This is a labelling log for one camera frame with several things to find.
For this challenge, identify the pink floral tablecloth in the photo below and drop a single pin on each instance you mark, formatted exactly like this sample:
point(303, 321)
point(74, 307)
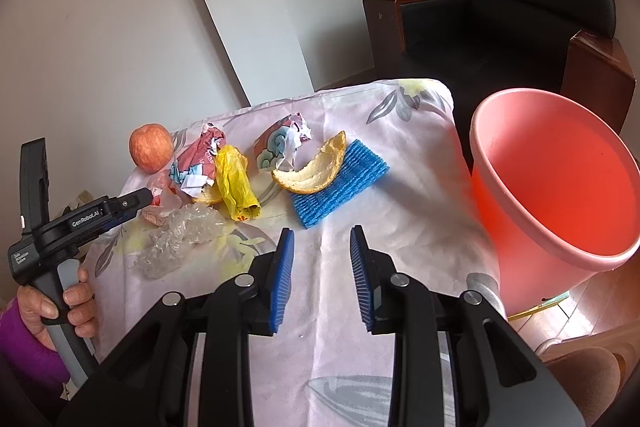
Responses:
point(323, 368)

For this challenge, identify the clear crumpled plastic bag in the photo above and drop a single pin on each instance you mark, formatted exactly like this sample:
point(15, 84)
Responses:
point(167, 248)

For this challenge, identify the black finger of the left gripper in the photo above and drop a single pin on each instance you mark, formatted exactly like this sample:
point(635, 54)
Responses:
point(117, 210)

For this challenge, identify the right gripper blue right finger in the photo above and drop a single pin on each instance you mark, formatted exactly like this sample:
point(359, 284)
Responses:
point(364, 272)

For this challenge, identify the purple sleeve left forearm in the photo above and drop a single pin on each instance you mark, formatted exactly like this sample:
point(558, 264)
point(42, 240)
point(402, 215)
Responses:
point(27, 357)

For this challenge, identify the pink plastic bucket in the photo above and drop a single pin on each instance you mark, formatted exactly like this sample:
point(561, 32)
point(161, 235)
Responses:
point(557, 191)

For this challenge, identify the yellow plastic wrapper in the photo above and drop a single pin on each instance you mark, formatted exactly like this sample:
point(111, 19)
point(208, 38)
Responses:
point(234, 185)

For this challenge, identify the red apple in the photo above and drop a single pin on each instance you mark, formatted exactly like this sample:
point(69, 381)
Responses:
point(150, 147)

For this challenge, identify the white red crumpled wrapper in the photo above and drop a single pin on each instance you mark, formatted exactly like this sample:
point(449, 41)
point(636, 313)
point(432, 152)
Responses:
point(165, 199)

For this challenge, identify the red patterned snack wrapper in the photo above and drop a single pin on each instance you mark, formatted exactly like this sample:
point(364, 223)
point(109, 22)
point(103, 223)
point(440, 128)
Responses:
point(194, 169)

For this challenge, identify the crumpled colourful snack wrapper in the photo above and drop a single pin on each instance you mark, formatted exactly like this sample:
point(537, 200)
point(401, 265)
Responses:
point(277, 147)

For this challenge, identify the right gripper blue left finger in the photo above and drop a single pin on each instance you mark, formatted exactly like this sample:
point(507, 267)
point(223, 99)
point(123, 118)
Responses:
point(280, 278)

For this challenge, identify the blue foam fruit net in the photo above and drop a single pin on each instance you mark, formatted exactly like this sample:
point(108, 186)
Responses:
point(361, 169)

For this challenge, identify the black leather armchair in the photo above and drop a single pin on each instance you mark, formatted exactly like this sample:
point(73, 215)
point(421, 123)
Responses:
point(478, 47)

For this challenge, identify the left hand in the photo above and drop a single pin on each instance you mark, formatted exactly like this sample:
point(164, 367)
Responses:
point(34, 307)

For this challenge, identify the pomelo peel piece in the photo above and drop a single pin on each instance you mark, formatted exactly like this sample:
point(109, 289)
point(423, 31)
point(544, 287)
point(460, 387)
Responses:
point(319, 173)

